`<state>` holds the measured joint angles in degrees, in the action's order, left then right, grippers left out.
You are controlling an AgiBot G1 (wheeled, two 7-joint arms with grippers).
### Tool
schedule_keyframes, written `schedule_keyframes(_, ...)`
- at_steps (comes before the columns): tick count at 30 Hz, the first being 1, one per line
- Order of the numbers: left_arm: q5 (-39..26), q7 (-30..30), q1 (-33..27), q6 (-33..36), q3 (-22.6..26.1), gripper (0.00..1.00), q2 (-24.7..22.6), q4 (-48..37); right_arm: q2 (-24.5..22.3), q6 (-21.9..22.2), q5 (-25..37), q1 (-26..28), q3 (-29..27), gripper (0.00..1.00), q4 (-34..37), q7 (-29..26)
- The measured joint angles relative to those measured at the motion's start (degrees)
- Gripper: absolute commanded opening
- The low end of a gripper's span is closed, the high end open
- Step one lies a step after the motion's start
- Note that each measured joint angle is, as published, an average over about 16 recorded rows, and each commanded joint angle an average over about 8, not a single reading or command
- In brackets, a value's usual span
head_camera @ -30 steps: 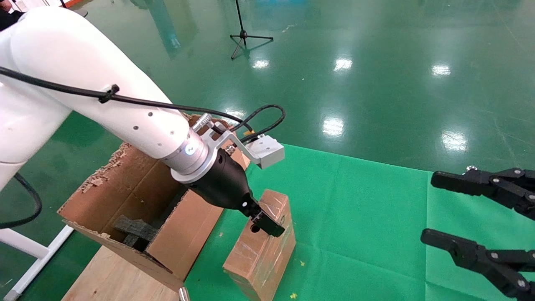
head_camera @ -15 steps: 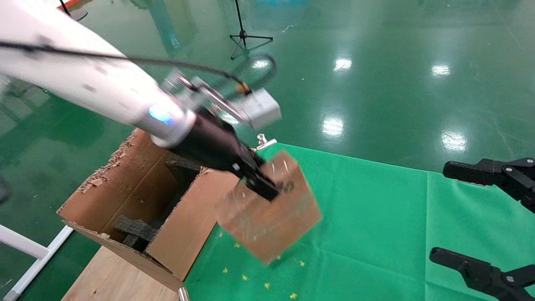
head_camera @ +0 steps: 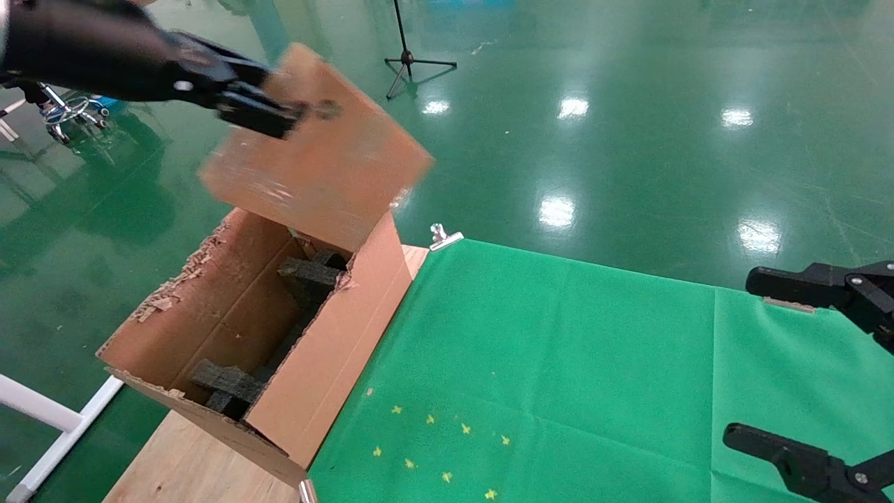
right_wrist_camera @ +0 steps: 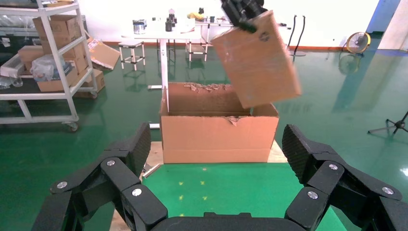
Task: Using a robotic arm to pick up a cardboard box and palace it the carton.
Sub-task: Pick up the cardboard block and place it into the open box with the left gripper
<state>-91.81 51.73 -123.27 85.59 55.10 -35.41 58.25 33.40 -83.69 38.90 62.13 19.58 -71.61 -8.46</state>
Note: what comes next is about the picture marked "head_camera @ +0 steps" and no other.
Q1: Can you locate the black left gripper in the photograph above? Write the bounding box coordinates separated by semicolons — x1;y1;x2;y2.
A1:
0;0;309;140

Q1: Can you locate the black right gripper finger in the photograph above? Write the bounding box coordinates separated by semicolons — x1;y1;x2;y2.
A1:
745;261;894;354
721;422;894;503

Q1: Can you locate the brown cardboard box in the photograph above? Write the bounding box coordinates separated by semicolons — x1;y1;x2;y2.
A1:
198;42;435;254

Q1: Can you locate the large open cardboard carton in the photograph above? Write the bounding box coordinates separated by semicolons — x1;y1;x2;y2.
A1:
96;206;428;490

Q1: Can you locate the black tripod stand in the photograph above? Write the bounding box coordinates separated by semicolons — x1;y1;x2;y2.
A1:
383;0;458;100

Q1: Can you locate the black round stool chrome base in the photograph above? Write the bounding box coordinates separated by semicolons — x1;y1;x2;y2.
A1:
38;82;110;145

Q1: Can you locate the black foam block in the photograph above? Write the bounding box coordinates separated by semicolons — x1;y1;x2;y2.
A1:
277;249;350;308
190;358;268;421

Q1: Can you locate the green table cloth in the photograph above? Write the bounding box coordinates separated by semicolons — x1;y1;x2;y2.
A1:
307;238;894;503

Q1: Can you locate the white metal frame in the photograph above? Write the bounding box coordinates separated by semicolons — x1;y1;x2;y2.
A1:
0;374;125;503

